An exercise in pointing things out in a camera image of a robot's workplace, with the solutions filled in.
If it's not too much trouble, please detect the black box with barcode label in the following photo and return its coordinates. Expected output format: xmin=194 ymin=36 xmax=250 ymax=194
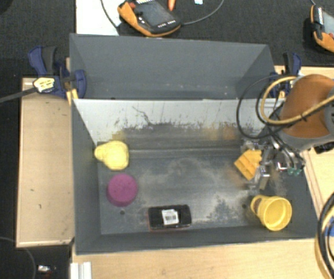
xmin=147 ymin=204 xmax=193 ymax=232

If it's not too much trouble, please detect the pale wood board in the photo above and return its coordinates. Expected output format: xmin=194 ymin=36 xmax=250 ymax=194
xmin=15 ymin=77 xmax=76 ymax=248

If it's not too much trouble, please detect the grey metal bin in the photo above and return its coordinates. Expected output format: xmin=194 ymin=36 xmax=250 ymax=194
xmin=69 ymin=33 xmax=319 ymax=255

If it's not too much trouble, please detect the black cylinder on white bracket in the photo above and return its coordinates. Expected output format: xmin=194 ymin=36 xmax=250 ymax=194
xmin=314 ymin=142 xmax=334 ymax=154

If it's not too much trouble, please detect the yellow toy fruit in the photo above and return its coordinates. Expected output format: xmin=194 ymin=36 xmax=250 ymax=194
xmin=94 ymin=140 xmax=130 ymax=171

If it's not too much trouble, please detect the yellow ridged block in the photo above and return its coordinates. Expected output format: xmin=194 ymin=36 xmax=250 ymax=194
xmin=233 ymin=149 xmax=263 ymax=181

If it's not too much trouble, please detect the yellow cup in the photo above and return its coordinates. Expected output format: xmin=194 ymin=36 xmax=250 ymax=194
xmin=249 ymin=195 xmax=293 ymax=232

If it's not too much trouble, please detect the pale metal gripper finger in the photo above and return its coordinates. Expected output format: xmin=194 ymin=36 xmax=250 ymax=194
xmin=241 ymin=140 xmax=263 ymax=158
xmin=252 ymin=166 xmax=271 ymax=191

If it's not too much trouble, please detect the purple cup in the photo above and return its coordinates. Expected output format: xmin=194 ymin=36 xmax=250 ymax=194
xmin=106 ymin=173 xmax=139 ymax=208

